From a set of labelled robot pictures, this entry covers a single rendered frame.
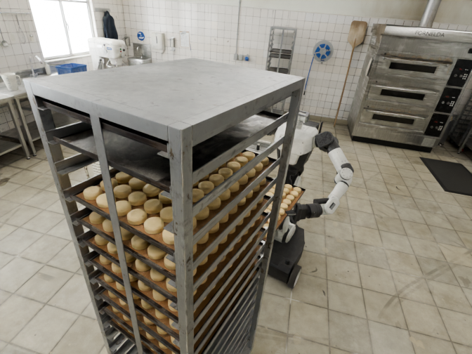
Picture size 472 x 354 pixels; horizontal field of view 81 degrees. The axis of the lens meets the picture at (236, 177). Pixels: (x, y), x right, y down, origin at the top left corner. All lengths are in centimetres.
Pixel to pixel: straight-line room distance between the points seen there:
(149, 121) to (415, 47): 535
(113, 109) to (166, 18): 665
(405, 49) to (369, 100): 92
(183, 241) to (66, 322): 200
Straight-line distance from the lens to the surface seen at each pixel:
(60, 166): 90
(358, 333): 254
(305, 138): 192
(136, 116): 54
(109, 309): 130
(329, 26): 644
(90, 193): 90
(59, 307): 264
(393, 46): 559
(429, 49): 574
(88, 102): 64
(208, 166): 63
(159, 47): 720
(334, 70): 652
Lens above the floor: 199
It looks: 31 degrees down
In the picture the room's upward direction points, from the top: 5 degrees clockwise
